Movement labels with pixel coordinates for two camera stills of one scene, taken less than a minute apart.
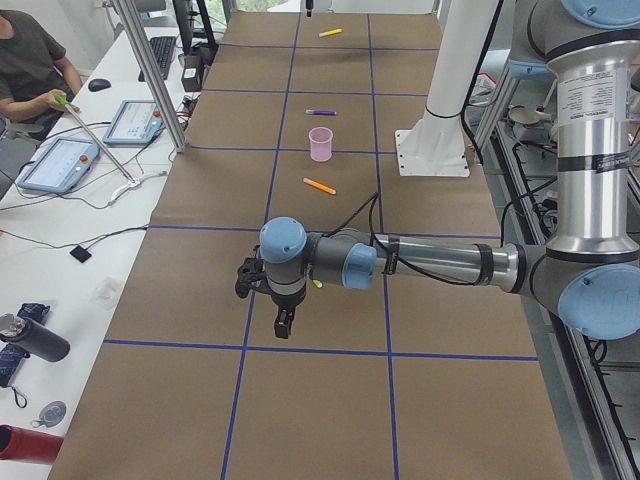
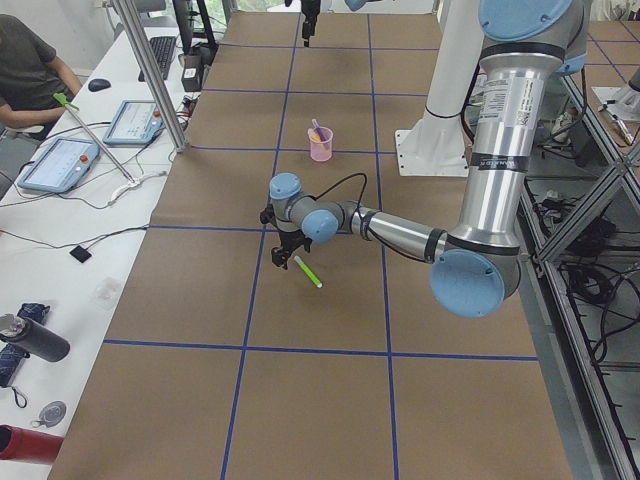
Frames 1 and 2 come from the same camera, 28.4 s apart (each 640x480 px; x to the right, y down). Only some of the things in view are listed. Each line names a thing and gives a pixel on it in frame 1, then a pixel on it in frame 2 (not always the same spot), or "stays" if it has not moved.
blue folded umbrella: (12, 357) stays
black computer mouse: (96, 85) stays
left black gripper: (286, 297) → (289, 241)
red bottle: (17, 443) stays
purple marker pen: (320, 112) → (319, 130)
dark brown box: (193, 72) stays
